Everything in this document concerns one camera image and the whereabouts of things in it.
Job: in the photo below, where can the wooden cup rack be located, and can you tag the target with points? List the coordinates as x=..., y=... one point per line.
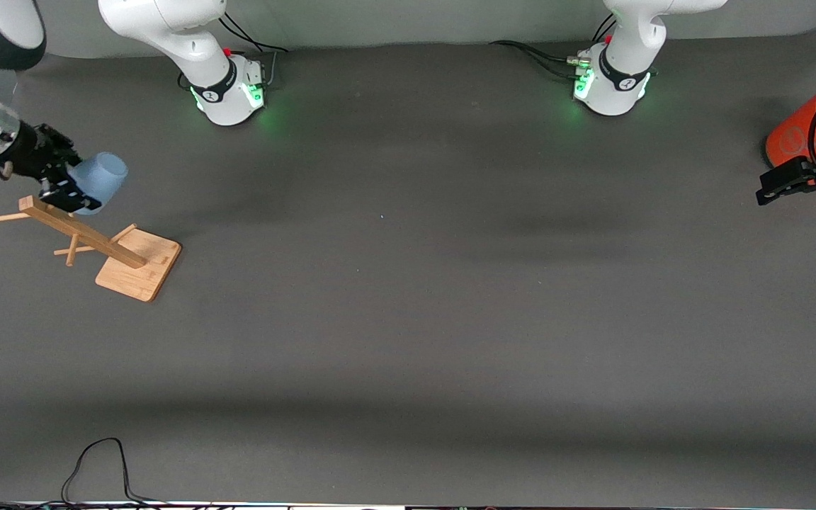
x=137, y=265

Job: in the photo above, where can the orange cylindrical can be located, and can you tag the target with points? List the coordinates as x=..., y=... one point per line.
x=797, y=134

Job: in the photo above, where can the light blue cup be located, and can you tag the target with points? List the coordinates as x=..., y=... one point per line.
x=105, y=177

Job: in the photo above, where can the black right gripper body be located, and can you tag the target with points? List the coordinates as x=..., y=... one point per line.
x=33, y=154

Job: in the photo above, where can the dark grey table mat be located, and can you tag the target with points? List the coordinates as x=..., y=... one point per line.
x=408, y=340

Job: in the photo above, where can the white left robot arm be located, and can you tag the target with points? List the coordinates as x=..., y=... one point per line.
x=624, y=42

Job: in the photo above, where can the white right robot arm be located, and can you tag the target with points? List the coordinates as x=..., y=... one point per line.
x=195, y=49

